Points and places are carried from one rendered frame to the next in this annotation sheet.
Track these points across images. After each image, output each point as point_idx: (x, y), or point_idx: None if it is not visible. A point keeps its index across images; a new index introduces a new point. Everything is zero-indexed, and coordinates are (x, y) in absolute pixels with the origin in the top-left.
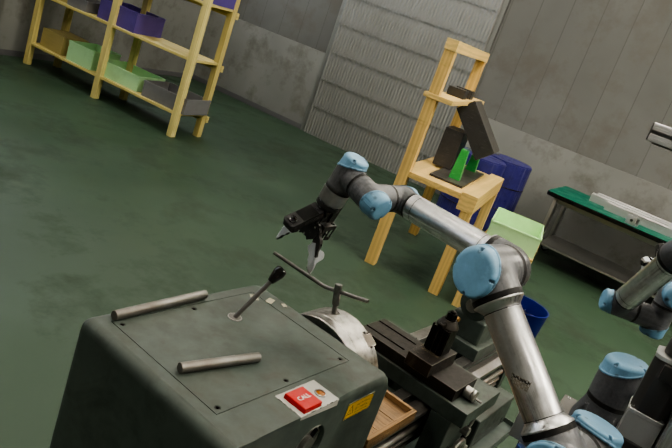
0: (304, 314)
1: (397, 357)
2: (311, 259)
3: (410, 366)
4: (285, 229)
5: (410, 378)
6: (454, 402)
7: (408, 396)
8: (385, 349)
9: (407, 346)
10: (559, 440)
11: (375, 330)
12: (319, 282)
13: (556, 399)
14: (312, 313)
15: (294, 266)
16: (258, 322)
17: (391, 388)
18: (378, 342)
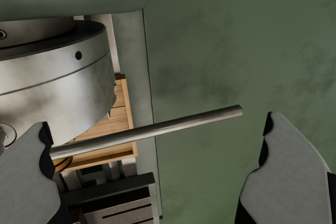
0: (17, 56)
1: (97, 205)
2: (8, 160)
3: (71, 210)
4: (297, 159)
5: (74, 201)
6: None
7: (67, 187)
8: (113, 201)
9: (106, 223)
10: None
11: (140, 207)
12: (55, 152)
13: None
14: (8, 78)
15: (158, 126)
16: None
17: (90, 180)
18: (123, 201)
